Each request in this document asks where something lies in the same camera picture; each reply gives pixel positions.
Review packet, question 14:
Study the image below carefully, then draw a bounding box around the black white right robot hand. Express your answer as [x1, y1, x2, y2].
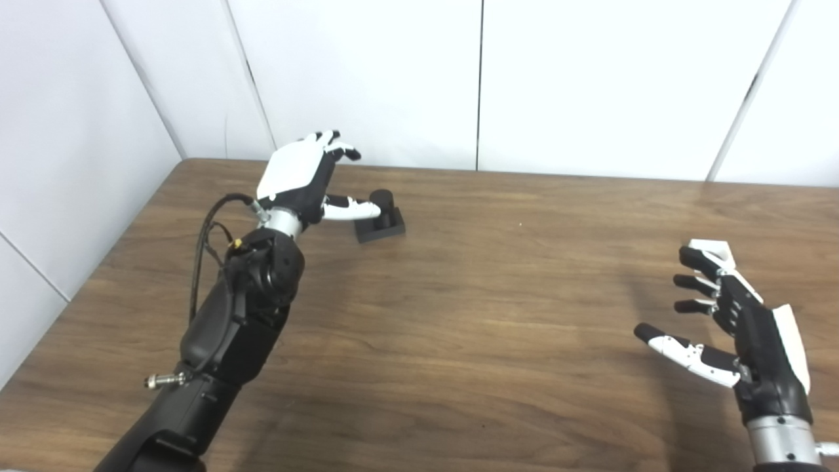
[633, 246, 823, 469]

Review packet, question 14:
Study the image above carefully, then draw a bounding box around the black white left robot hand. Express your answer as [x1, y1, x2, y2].
[254, 130, 383, 238]

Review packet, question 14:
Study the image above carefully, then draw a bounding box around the black peg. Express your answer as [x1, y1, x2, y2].
[354, 189, 406, 244]

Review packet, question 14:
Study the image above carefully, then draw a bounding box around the thin left wrist wire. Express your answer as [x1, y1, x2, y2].
[203, 222, 244, 269]

